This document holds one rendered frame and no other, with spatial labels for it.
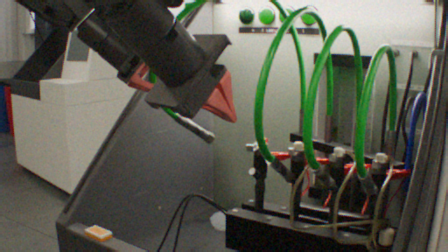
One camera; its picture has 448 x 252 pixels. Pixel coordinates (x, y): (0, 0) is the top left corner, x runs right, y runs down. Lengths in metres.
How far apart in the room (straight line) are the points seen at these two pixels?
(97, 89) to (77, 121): 0.31
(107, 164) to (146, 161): 0.13
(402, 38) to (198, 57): 0.65
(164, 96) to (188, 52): 0.06
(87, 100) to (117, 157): 2.68
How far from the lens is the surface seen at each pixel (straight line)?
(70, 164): 3.69
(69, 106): 3.60
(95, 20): 0.81
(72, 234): 0.93
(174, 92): 0.47
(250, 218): 0.88
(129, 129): 1.02
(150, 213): 1.13
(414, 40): 1.03
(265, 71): 0.69
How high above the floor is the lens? 1.33
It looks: 12 degrees down
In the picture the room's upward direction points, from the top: straight up
